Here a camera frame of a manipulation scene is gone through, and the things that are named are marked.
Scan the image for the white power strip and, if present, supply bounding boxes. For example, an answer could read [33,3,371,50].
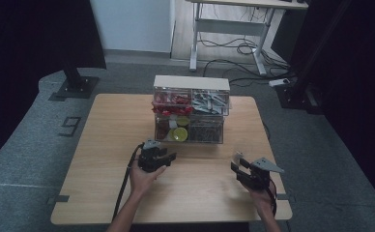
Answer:
[268,77,291,88]

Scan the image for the white panel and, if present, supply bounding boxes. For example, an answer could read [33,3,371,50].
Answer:
[89,0,176,54]

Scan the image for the pile of red packets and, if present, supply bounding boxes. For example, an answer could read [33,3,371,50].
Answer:
[151,91,193,117]

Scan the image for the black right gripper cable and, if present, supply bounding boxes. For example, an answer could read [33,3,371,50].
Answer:
[267,178,278,218]

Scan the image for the white metal-legged desk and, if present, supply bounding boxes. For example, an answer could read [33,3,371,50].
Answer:
[185,0,309,76]

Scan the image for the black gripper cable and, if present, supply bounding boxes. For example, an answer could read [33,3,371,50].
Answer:
[111,143,145,223]
[267,178,278,218]

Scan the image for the pile of brown packets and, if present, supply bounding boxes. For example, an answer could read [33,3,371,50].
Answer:
[188,120,223,143]

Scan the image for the black curtain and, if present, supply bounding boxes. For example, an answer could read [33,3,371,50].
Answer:
[0,0,107,170]

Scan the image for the black stand with base plate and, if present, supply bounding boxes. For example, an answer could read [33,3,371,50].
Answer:
[54,61,101,100]

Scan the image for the pile of grey packets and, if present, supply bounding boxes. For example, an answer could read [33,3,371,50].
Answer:
[192,90,230,116]

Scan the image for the black metal frame stand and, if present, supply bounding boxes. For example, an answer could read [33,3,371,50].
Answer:
[274,0,354,115]

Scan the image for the black floor cables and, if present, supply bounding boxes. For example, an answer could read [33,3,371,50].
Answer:
[197,30,298,88]

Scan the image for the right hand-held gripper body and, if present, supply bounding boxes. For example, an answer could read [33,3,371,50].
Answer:
[244,157,285,191]

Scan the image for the clear drawer organizer white top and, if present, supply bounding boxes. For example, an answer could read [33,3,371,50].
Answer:
[151,74,232,145]

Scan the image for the person's left hand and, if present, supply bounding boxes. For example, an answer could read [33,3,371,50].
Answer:
[129,158,168,197]

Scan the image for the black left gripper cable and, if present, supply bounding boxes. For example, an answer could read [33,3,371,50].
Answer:
[111,143,145,223]

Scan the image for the person's right hand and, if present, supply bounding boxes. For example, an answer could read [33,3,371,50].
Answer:
[247,183,278,218]

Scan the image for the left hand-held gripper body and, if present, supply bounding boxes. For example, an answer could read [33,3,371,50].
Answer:
[137,138,168,174]

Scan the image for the dark red capsule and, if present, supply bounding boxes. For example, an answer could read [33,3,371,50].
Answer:
[156,119,170,139]

